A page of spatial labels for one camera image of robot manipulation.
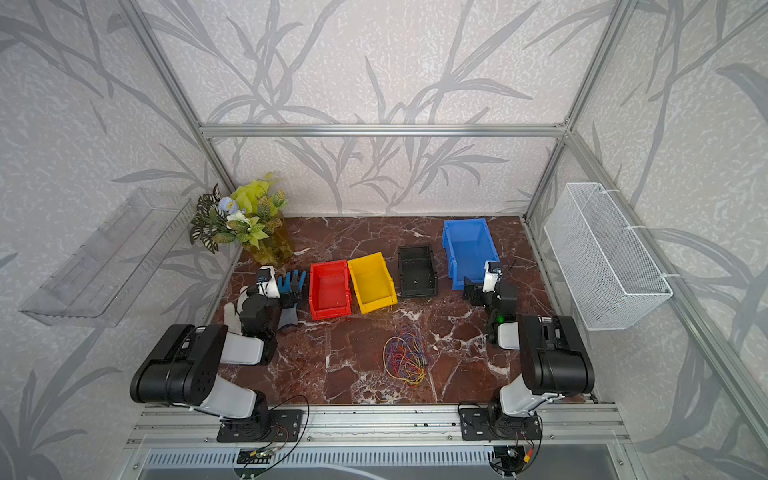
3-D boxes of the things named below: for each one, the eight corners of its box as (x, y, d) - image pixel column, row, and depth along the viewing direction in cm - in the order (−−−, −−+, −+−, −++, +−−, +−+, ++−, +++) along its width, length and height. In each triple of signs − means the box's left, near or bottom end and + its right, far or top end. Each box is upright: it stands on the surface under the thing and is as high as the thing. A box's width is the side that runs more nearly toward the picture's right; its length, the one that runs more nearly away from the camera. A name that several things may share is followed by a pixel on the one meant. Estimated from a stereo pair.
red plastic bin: (314, 322, 93) (308, 312, 88) (314, 277, 105) (309, 264, 99) (354, 315, 95) (351, 304, 89) (350, 271, 106) (347, 259, 100)
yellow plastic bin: (362, 317, 95) (360, 306, 89) (349, 273, 106) (346, 261, 100) (399, 305, 98) (399, 293, 92) (383, 263, 108) (382, 251, 103)
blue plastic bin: (447, 293, 100) (451, 275, 91) (441, 238, 116) (444, 218, 107) (495, 294, 100) (504, 275, 91) (483, 238, 116) (489, 218, 107)
